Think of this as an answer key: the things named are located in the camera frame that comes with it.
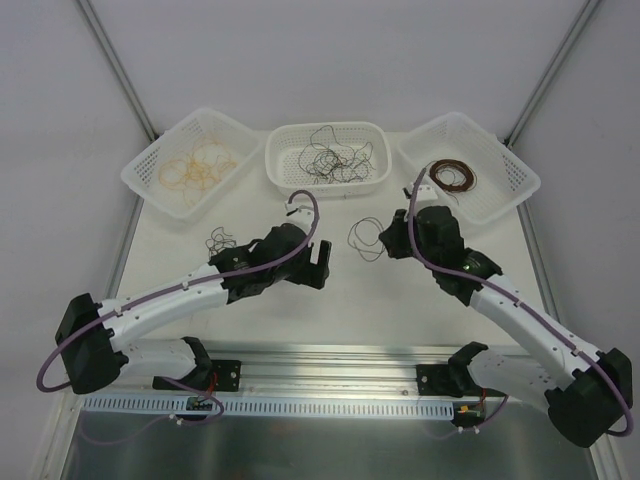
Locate brown cable loop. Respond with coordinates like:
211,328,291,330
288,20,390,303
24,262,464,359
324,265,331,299
347,216,387,262

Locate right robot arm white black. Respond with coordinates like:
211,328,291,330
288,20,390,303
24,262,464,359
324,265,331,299
379,206,634,448

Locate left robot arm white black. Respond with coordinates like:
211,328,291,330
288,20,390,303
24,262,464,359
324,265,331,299
55,223,332,395

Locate white right basket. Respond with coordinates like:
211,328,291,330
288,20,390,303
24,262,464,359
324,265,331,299
397,112,541,228

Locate white middle perforated basket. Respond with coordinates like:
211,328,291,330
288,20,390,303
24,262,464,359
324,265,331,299
265,121,392,198

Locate white left basket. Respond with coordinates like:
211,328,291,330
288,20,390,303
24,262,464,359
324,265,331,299
120,108,262,223

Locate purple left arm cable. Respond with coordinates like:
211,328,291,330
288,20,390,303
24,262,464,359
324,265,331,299
35,189,322,431

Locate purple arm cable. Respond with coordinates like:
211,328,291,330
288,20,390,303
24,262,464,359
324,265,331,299
35,189,322,431
407,167,632,439

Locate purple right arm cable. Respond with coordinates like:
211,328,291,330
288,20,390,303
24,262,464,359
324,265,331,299
407,167,632,439

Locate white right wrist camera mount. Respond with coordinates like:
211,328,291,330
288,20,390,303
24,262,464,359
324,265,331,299
403,183,438,203

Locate brown cable coil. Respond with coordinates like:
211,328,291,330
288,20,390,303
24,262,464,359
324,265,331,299
423,158,479,205

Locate grey-black cables in middle basket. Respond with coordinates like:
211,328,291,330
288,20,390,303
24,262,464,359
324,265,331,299
297,124,376,187

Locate aluminium frame rail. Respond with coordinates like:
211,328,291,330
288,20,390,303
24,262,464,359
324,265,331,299
59,339,601,404

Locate yellow cables in left basket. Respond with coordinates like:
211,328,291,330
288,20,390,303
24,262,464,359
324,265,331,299
157,130,239,209

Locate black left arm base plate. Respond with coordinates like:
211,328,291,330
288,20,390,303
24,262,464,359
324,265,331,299
178,359,242,392

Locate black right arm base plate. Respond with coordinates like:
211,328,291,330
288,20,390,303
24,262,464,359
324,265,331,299
415,363,505,398

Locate white slotted cable duct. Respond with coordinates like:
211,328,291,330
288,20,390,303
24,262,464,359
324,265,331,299
82,393,454,421

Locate right aluminium corner post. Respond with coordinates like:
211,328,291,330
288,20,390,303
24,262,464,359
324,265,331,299
503,0,604,150

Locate aluminium corner post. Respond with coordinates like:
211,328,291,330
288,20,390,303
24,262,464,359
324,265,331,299
74,0,159,142
503,0,604,150

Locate left aluminium corner post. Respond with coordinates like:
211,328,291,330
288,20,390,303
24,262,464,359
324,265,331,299
74,0,159,142

